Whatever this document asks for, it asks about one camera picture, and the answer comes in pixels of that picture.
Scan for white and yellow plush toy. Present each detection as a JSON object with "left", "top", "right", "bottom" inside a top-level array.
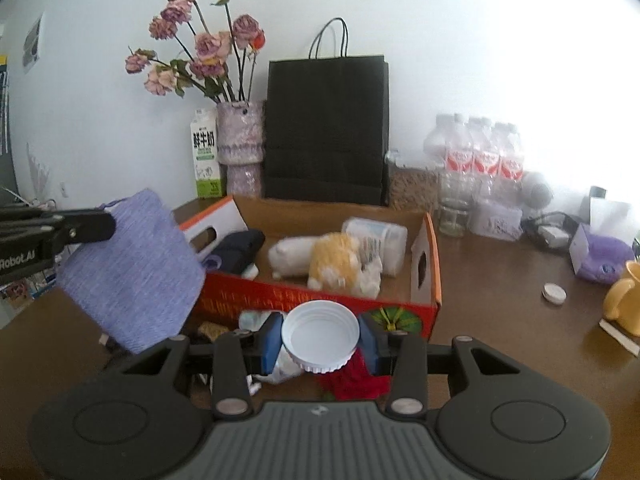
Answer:
[{"left": 267, "top": 232, "right": 362, "bottom": 291}]

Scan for purple textured vase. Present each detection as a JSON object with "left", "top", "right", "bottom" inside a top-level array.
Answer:
[{"left": 216, "top": 101, "right": 266, "bottom": 198}]

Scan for red cardboard box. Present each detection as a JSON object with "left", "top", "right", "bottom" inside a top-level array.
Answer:
[{"left": 177, "top": 195, "right": 443, "bottom": 341}]

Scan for white round appliance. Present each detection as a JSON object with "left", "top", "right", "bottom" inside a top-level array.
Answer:
[{"left": 520, "top": 171, "right": 555, "bottom": 208}]

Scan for clear food container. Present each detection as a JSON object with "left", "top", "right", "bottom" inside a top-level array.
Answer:
[{"left": 385, "top": 150, "right": 441, "bottom": 211}]

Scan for white printed box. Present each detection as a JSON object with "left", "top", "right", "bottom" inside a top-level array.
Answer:
[{"left": 470, "top": 200, "right": 523, "bottom": 242}]

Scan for red fabric rose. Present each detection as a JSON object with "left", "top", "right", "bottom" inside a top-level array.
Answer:
[{"left": 315, "top": 347, "right": 393, "bottom": 401}]

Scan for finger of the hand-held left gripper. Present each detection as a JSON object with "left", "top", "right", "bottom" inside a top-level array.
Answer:
[
  {"left": 42, "top": 208, "right": 117, "bottom": 261},
  {"left": 0, "top": 205, "right": 63, "bottom": 226}
]

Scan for purple tissue pack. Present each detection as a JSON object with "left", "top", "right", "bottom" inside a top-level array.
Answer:
[{"left": 569, "top": 197, "right": 637, "bottom": 281}]

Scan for purple cloth pouch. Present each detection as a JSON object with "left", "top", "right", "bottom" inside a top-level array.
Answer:
[{"left": 55, "top": 188, "right": 207, "bottom": 354}]

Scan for wrapped wooden stick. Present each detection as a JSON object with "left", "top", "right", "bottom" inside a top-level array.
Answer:
[{"left": 599, "top": 319, "right": 640, "bottom": 358}]

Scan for yellow mug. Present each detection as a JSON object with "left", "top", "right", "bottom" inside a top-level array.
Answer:
[{"left": 602, "top": 260, "right": 640, "bottom": 337}]

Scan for dried pink rose bouquet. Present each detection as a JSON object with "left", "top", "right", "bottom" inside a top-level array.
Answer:
[{"left": 125, "top": 0, "right": 266, "bottom": 106}]

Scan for translucent white plastic jar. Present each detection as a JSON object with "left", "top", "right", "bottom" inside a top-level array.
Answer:
[{"left": 342, "top": 216, "right": 408, "bottom": 277}]

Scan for black paper bag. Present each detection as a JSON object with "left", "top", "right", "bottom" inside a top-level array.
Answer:
[{"left": 262, "top": 17, "right": 391, "bottom": 207}]

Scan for white power strip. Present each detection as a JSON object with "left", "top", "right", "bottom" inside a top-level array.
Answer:
[{"left": 522, "top": 212, "right": 576, "bottom": 251}]

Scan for white bottle cap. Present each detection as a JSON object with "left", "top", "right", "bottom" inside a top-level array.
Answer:
[{"left": 280, "top": 300, "right": 361, "bottom": 375}]

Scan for dark blue zip pouch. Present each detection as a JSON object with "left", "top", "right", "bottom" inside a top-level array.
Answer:
[{"left": 200, "top": 229, "right": 267, "bottom": 276}]

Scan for white tissue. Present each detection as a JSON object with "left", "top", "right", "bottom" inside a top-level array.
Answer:
[
  {"left": 350, "top": 257, "right": 383, "bottom": 297},
  {"left": 250, "top": 347, "right": 306, "bottom": 386}
]

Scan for clear glass jar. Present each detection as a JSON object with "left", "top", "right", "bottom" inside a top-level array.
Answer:
[{"left": 437, "top": 197, "right": 472, "bottom": 238}]

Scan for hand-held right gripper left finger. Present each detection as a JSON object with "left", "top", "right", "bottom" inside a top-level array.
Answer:
[{"left": 102, "top": 312, "right": 285, "bottom": 418}]

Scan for pack of water bottles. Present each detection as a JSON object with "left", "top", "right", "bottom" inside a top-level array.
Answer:
[{"left": 424, "top": 112, "right": 525, "bottom": 211}]

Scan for white and green milk carton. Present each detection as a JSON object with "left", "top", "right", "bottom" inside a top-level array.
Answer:
[{"left": 191, "top": 108, "right": 224, "bottom": 199}]

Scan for brown wooden desktop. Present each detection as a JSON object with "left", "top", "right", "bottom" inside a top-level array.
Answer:
[{"left": 0, "top": 197, "right": 640, "bottom": 411}]

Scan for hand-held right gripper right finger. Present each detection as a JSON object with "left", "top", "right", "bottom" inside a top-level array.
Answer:
[{"left": 357, "top": 312, "right": 538, "bottom": 418}]

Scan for dark wall poster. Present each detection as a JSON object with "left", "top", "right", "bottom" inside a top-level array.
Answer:
[{"left": 0, "top": 55, "right": 21, "bottom": 201}]

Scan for pale pampas grass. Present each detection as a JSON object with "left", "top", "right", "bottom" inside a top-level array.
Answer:
[{"left": 25, "top": 142, "right": 53, "bottom": 201}]

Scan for green and white plastic bag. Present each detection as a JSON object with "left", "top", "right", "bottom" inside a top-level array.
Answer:
[{"left": 239, "top": 310, "right": 273, "bottom": 333}]

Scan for small wall photo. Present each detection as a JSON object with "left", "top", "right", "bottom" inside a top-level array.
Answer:
[{"left": 22, "top": 12, "right": 45, "bottom": 73}]

